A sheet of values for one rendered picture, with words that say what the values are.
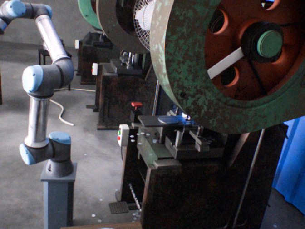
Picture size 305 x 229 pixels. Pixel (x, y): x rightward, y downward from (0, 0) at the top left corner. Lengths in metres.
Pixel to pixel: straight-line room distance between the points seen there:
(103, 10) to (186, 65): 1.79
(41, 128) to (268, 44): 1.08
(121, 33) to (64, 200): 1.67
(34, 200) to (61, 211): 0.48
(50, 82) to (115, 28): 1.57
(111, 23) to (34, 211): 1.72
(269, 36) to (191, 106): 0.39
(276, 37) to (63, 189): 1.32
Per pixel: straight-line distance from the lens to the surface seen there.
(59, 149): 1.60
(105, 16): 2.79
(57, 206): 1.81
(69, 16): 8.06
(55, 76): 1.36
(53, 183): 1.71
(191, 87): 1.12
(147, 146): 1.72
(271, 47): 1.19
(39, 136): 1.50
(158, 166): 1.49
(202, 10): 1.08
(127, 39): 2.85
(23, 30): 8.13
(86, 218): 2.10
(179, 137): 1.54
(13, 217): 2.17
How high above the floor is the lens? 1.42
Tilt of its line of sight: 21 degrees down
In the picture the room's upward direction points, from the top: 8 degrees clockwise
